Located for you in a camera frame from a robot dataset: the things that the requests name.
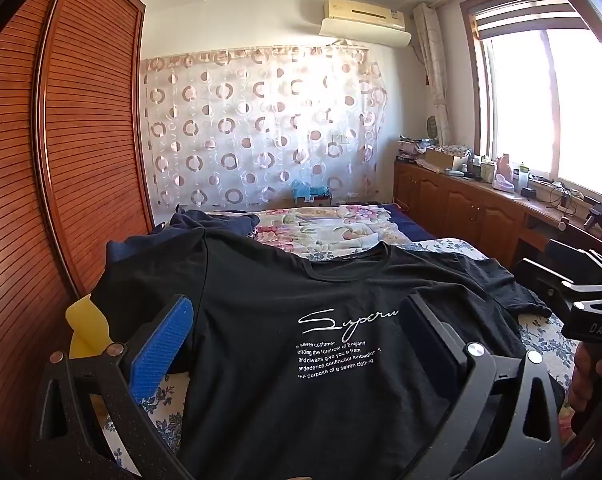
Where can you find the dark low stand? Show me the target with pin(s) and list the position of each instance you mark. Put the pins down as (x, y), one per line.
(318, 201)

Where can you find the dark blue bedsheet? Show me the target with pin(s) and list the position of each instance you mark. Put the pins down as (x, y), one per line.
(411, 222)

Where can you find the white jar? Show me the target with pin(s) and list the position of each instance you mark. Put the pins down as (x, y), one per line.
(488, 172)

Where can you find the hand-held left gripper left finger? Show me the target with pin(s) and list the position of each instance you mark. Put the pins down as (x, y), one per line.
(163, 345)

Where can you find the wooden cabinet counter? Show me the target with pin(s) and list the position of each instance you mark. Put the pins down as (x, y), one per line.
(461, 205)

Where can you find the small clear bottle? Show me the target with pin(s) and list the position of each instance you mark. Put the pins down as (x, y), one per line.
(524, 176)

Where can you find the yellow plush toy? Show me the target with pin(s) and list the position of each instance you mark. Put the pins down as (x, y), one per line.
(86, 325)

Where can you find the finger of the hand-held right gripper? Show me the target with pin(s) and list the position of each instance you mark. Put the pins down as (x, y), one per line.
(581, 262)
(541, 272)

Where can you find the blue plastic bag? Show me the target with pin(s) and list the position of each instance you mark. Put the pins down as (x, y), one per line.
(308, 191)

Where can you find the wooden framed window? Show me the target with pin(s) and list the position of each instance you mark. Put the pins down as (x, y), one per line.
(521, 100)

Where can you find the stack of papers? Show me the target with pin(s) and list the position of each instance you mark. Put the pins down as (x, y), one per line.
(412, 147)

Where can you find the navy blue folded garment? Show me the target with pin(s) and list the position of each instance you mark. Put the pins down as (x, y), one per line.
(181, 225)

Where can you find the blue floral bed cover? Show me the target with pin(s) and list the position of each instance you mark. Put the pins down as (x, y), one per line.
(546, 340)

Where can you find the round hand fan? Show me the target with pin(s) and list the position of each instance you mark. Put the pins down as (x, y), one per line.
(433, 127)

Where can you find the sheer circle-patterned curtain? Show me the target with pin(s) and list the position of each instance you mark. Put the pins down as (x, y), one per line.
(261, 135)

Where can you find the white air conditioner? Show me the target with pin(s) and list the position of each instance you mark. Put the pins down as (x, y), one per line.
(363, 10)

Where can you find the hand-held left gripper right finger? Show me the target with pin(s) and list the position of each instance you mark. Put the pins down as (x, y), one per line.
(431, 332)

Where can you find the cardboard box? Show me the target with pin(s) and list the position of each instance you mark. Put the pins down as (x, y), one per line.
(441, 159)

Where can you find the small black tripod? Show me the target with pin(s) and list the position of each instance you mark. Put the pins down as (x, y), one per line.
(597, 212)

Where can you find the white window curtain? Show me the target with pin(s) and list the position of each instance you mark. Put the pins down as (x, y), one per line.
(433, 70)

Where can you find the black printed t-shirt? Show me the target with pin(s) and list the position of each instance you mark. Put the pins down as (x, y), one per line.
(251, 360)

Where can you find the small black box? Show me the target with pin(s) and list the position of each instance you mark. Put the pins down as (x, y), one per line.
(529, 192)

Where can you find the person's right hand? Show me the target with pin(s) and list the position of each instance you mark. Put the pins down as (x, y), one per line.
(585, 385)

